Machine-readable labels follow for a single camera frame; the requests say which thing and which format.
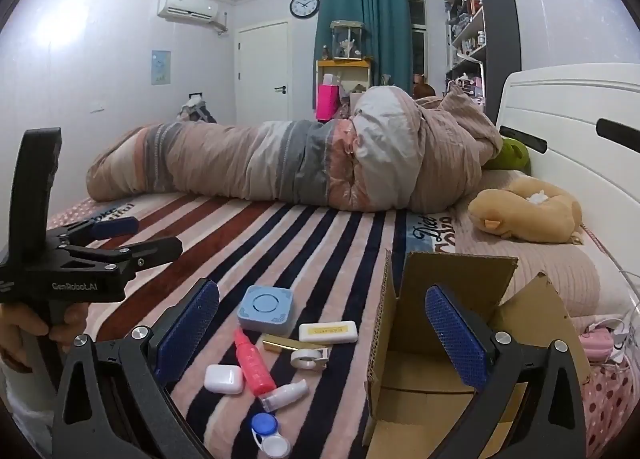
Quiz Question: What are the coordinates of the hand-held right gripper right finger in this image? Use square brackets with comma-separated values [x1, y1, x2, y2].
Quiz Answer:
[424, 284, 587, 459]

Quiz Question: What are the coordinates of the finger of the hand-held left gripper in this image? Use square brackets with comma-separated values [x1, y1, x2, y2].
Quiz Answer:
[47, 216, 139, 246]
[55, 236, 184, 281]

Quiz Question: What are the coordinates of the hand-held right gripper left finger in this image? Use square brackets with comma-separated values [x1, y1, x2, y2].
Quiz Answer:
[52, 278, 221, 459]

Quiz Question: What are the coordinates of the white earbuds case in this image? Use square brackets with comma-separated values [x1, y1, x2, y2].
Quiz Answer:
[204, 364, 245, 395]

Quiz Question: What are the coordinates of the pink plastic bottle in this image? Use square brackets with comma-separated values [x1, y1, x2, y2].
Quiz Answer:
[234, 328, 277, 397]

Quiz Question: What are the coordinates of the brown cardboard box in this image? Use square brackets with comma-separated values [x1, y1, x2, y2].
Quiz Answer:
[362, 249, 593, 459]

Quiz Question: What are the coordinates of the blue square plastic case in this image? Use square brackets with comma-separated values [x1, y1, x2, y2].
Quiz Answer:
[236, 285, 295, 332]

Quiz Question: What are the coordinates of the gold stick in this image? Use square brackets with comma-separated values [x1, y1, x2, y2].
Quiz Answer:
[262, 333, 301, 354]

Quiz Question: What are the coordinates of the small white bottle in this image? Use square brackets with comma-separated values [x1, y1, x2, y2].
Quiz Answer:
[263, 381, 309, 412]

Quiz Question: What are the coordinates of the white tape dispenser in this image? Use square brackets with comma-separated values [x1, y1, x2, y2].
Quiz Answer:
[291, 346, 331, 371]

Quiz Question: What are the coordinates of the white box with yellow label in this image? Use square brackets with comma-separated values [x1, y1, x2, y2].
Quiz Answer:
[298, 320, 359, 344]

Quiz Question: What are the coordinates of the blue white contact lens case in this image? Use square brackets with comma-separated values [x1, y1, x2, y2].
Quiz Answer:
[250, 413, 292, 459]

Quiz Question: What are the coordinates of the person's left forearm white sleeve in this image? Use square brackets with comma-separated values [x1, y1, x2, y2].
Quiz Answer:
[0, 353, 58, 446]

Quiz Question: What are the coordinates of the person's left hand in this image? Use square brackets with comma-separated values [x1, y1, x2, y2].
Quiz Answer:
[0, 301, 90, 365]

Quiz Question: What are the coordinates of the pink quilted pillow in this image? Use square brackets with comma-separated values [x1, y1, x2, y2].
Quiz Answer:
[452, 209, 631, 320]

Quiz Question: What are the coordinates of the rolled pink grey duvet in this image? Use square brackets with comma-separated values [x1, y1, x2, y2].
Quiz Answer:
[85, 86, 503, 212]

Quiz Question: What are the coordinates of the striped blanket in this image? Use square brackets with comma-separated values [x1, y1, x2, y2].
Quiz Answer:
[45, 189, 461, 459]

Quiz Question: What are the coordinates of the pink charger device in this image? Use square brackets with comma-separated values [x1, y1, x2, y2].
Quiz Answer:
[580, 326, 617, 363]

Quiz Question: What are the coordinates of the folding chair with clothes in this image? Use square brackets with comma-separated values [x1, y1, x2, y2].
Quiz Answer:
[175, 94, 217, 125]

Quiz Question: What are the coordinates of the tan plush toy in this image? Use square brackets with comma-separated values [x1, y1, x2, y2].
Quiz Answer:
[468, 176, 585, 245]

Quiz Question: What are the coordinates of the pink polka dot sheet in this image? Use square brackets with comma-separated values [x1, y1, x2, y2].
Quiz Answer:
[570, 314, 640, 446]

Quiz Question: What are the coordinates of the green plush toy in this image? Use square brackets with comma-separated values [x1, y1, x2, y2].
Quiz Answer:
[482, 136, 531, 171]

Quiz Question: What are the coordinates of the white door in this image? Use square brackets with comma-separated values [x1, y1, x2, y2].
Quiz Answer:
[235, 22, 291, 125]

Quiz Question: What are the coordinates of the pink container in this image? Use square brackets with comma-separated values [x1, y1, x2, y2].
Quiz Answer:
[316, 74, 340, 122]

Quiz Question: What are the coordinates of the white air conditioner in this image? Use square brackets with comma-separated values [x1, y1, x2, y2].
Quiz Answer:
[157, 0, 219, 22]

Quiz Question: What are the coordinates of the brown plush toy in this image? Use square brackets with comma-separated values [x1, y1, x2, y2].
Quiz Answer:
[412, 74, 436, 100]

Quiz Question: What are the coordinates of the white bed headboard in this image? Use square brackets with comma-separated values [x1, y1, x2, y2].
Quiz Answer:
[492, 63, 640, 300]

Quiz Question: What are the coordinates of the yellow table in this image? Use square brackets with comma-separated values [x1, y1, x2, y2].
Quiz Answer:
[316, 58, 372, 90]

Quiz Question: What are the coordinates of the glass display case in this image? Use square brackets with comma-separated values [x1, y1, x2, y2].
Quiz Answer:
[330, 20, 365, 61]

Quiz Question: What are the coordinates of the window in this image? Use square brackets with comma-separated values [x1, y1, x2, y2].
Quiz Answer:
[407, 0, 430, 85]

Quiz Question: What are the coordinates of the teal curtain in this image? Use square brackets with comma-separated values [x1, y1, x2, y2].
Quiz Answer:
[314, 0, 412, 90]

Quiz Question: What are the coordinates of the dark bookshelf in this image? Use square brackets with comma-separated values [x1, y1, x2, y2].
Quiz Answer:
[444, 0, 522, 125]

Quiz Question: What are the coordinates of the white cable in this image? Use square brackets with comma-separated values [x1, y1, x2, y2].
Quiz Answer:
[582, 234, 640, 377]

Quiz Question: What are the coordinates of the small blue wall poster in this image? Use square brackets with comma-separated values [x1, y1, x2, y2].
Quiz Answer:
[151, 50, 171, 85]

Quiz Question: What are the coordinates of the round wall clock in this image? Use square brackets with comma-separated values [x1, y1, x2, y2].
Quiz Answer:
[290, 0, 321, 19]

